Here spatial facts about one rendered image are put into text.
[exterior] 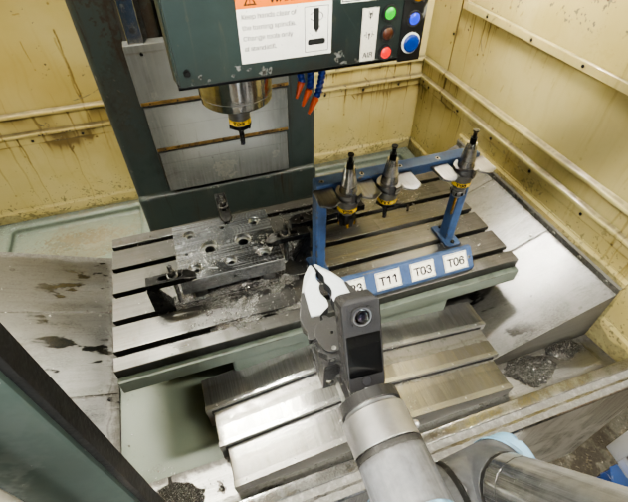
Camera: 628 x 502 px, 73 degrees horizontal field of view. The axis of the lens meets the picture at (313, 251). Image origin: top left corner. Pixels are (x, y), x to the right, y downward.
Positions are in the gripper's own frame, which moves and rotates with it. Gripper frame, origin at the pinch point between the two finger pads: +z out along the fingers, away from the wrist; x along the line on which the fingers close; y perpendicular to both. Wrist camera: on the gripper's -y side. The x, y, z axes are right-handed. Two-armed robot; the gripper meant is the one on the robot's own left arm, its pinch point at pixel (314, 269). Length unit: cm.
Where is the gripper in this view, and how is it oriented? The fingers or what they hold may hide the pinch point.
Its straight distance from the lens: 58.8
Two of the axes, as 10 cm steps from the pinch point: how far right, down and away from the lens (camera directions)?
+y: -0.1, 6.8, 7.4
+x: 9.5, -2.3, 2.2
